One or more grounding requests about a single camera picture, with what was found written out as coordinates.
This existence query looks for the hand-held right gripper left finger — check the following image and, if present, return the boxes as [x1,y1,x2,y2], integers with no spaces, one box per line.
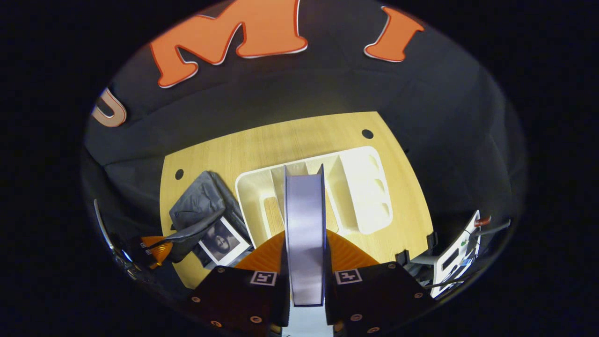
[189,229,288,335]

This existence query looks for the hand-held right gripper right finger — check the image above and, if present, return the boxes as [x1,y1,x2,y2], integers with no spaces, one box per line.
[324,228,432,335]

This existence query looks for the portrait cover book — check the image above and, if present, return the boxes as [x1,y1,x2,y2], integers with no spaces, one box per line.
[199,216,252,267]

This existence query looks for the grey schoolbag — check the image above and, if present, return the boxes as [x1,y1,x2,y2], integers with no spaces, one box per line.
[168,171,256,270]

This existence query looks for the blue spine book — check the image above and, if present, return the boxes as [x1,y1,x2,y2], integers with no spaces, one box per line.
[284,164,327,308]

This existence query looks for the white bookshelf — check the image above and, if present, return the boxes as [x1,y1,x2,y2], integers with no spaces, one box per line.
[235,146,394,245]

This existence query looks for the white electronic device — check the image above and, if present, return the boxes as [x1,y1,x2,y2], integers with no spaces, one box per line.
[430,210,483,299]

